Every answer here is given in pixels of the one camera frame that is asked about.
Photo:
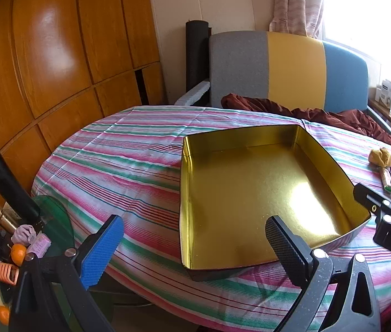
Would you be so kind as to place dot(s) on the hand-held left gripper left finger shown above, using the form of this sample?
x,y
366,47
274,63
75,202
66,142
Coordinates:
x,y
100,249

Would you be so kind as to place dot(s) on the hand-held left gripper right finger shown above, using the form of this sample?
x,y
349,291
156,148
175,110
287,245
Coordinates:
x,y
287,249

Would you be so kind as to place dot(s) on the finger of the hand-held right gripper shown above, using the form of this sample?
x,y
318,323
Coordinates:
x,y
368,196

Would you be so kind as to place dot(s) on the clear rice cracker packet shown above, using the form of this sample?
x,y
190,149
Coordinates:
x,y
385,178

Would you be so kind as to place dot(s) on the yellow sock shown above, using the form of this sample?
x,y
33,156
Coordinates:
x,y
382,157

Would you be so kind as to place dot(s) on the gold tin box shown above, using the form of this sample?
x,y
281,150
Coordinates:
x,y
250,197

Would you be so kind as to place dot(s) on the green glass side table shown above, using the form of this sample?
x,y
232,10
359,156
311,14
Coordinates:
x,y
55,221

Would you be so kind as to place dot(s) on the pink hair roller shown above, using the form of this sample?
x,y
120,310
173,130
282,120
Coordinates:
x,y
39,245

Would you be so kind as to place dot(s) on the maroon cloth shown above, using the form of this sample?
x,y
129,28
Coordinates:
x,y
354,117

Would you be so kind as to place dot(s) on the orange fruit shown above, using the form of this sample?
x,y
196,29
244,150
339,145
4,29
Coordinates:
x,y
3,314
18,252

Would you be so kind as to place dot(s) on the striped tablecloth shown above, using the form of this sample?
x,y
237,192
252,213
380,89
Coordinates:
x,y
129,162

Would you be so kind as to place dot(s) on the white carton on desk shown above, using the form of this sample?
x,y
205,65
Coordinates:
x,y
385,91

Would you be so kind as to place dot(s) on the orange hair clip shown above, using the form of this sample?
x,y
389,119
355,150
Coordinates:
x,y
5,273

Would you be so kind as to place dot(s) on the black bottle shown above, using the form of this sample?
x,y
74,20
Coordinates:
x,y
8,186

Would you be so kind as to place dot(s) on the grey yellow blue chair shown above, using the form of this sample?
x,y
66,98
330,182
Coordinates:
x,y
295,69

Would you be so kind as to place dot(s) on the window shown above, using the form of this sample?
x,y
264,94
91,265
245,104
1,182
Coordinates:
x,y
354,7

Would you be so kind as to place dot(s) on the wooden wardrobe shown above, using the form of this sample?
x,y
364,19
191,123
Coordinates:
x,y
43,58

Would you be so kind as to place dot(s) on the pink patterned curtain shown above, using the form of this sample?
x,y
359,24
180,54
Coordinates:
x,y
295,3

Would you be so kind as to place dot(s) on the black rolled mat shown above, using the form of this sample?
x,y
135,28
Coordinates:
x,y
197,58

